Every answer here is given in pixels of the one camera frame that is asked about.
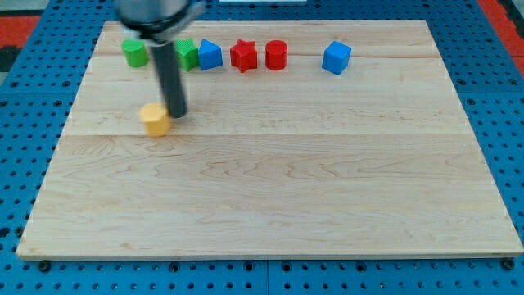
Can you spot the blue cube block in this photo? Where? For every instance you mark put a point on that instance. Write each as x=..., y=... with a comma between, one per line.
x=336, y=57

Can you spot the blue triangular block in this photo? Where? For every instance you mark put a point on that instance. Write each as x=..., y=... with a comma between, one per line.
x=210, y=55

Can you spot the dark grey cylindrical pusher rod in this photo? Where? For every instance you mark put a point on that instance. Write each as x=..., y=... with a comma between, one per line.
x=166, y=62

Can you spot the red star block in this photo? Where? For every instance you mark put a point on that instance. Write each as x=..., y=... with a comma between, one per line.
x=244, y=55

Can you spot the light wooden board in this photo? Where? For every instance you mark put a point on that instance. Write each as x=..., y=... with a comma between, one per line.
x=378, y=162

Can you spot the yellow hexagon block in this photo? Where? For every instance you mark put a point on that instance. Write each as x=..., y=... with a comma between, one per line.
x=155, y=118

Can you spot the green cylinder block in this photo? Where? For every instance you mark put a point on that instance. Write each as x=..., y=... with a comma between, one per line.
x=135, y=52

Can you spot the red cylinder block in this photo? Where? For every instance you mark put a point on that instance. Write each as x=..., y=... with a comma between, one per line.
x=276, y=55

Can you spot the green star block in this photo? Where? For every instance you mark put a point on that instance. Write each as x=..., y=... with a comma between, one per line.
x=187, y=53

